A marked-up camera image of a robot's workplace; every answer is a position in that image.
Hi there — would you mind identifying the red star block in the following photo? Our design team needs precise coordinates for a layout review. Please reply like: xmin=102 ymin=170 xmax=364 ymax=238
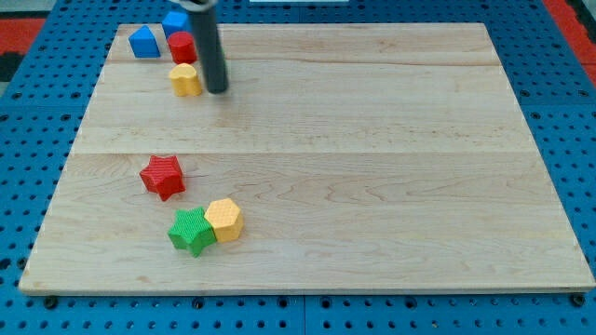
xmin=140 ymin=155 xmax=185 ymax=201

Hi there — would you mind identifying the wooden board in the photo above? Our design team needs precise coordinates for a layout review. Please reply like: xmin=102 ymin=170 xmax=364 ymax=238
xmin=20 ymin=23 xmax=595 ymax=296

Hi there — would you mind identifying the yellow heart block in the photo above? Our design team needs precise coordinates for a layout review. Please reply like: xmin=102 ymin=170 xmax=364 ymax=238
xmin=169 ymin=63 xmax=202 ymax=97

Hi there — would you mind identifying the yellow hexagon block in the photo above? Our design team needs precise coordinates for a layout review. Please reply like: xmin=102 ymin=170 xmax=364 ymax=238
xmin=204 ymin=198 xmax=244 ymax=243

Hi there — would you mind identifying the red cylinder block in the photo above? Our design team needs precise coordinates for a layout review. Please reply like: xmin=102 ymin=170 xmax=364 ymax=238
xmin=167 ymin=31 xmax=197 ymax=64

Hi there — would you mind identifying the blue cube block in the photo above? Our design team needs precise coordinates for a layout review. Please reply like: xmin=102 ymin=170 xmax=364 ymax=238
xmin=161 ymin=11 xmax=191 ymax=38

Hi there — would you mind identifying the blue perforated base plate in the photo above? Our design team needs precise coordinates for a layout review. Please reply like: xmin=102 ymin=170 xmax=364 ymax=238
xmin=1 ymin=0 xmax=595 ymax=334

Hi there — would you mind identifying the green star block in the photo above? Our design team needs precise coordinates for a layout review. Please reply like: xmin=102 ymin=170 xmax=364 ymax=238
xmin=168 ymin=207 xmax=217 ymax=257

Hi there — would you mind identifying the blue pentagon block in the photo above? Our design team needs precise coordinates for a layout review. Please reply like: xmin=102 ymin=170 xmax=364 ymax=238
xmin=129 ymin=25 xmax=161 ymax=59

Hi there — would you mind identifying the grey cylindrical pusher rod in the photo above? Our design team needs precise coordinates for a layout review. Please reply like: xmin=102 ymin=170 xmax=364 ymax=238
xmin=175 ymin=0 xmax=228 ymax=94

